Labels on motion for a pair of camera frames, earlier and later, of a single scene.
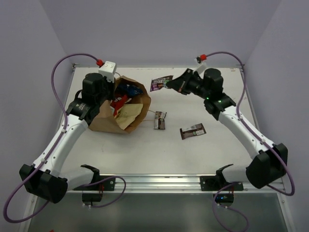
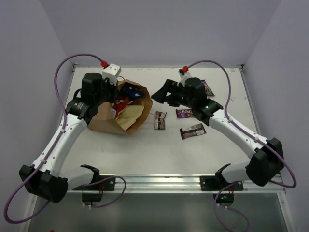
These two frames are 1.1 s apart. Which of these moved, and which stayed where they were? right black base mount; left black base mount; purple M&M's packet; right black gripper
Moved: purple M&M's packet; right black gripper
Stayed: left black base mount; right black base mount
